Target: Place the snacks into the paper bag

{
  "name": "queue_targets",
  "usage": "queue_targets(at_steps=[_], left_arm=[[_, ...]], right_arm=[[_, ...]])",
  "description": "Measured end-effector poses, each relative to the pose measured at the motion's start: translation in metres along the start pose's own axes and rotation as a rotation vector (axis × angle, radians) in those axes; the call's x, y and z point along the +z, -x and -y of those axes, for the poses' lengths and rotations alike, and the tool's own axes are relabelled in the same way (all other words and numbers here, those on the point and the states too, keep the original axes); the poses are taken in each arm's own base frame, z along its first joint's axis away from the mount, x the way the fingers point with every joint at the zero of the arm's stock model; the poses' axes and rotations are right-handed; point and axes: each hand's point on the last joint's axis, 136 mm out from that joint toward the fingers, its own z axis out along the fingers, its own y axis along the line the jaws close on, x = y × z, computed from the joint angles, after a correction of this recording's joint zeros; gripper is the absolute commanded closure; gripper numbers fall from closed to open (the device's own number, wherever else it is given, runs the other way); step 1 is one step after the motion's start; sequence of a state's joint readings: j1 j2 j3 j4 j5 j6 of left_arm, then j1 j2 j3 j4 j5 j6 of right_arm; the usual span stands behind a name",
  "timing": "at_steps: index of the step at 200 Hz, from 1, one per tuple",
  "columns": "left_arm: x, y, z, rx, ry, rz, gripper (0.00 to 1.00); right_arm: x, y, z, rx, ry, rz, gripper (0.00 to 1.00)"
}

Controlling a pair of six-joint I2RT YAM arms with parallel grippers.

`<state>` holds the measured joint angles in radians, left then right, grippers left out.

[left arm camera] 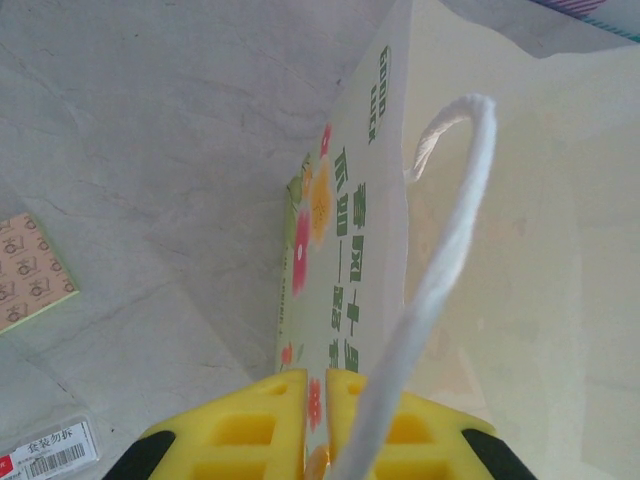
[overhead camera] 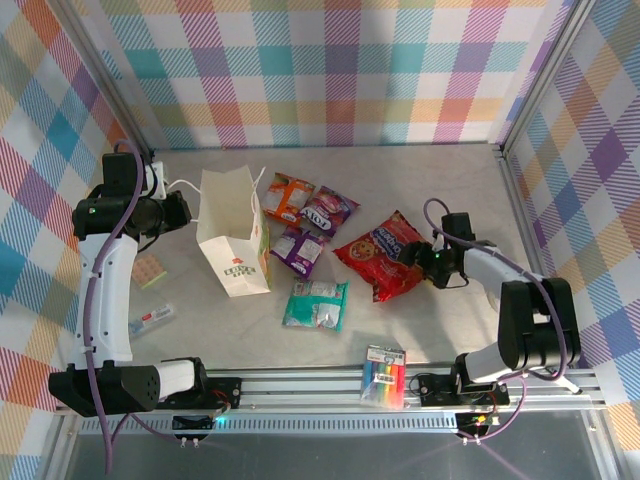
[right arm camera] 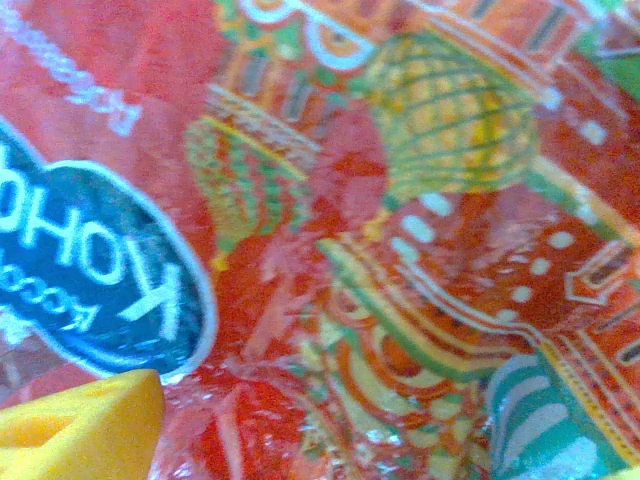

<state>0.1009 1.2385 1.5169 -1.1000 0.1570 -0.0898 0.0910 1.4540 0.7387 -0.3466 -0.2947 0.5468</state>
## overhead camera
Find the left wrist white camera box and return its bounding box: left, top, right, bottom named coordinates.
left=143, top=161, right=170, bottom=200

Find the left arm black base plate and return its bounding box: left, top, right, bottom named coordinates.
left=197, top=375, right=245, bottom=410

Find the teal snack packet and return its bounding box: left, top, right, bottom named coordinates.
left=282, top=278, right=350, bottom=332

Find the colourful highlighter pack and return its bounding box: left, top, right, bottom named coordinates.
left=360, top=343, right=407, bottom=410

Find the purple white snack packet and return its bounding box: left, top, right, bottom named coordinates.
left=269, top=224, right=332, bottom=280

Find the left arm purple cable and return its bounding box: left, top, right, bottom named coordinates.
left=82, top=139, right=176, bottom=476

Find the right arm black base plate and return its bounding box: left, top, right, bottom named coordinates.
left=417, top=372, right=512, bottom=407

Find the orange snack packet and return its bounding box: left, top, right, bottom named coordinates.
left=263, top=172, right=316, bottom=225

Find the red cookie bag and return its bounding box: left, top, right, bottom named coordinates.
left=332, top=209, right=434, bottom=305

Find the aluminium frame post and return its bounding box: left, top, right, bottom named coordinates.
left=496, top=0, right=604, bottom=161
left=49, top=0, right=156, bottom=161

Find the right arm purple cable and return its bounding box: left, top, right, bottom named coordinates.
left=423, top=198, right=574, bottom=444

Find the green picnic print paper bag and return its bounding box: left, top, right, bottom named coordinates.
left=167, top=166, right=275, bottom=300

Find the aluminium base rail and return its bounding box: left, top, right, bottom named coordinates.
left=54, top=367, right=609, bottom=419

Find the controller board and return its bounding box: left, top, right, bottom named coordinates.
left=171, top=413, right=225, bottom=448
left=455, top=410, right=502, bottom=446

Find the slotted metal cable duct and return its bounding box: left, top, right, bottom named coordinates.
left=74, top=416, right=461, bottom=435

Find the left controller board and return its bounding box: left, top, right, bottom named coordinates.
left=171, top=413, right=225, bottom=448

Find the aluminium side rail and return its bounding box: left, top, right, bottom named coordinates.
left=497, top=144, right=574, bottom=369

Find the right controller board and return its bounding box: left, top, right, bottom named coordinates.
left=455, top=410, right=502, bottom=446

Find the purple Fox's candy packet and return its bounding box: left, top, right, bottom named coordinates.
left=298, top=185, right=362, bottom=239

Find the sponge pad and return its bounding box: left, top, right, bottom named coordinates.
left=132, top=253, right=169, bottom=291

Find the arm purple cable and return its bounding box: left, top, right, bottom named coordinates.
left=82, top=139, right=176, bottom=476
left=423, top=198, right=574, bottom=444

